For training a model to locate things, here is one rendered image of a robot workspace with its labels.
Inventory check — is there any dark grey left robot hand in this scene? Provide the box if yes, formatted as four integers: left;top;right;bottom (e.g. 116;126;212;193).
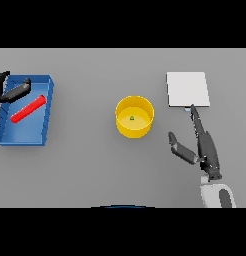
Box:
0;70;32;115

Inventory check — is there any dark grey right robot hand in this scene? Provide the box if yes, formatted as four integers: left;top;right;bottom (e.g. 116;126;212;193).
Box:
167;104;223;181

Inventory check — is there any red beaker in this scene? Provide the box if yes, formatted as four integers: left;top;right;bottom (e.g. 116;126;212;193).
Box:
10;94;47;124

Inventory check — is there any pale square measuring scale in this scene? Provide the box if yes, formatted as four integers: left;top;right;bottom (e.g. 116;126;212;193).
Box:
166;71;211;112

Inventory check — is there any yellow bowl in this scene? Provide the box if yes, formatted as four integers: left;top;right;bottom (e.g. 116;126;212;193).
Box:
114;95;156;139

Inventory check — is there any blue tray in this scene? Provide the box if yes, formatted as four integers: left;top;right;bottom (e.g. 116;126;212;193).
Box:
0;74;55;147

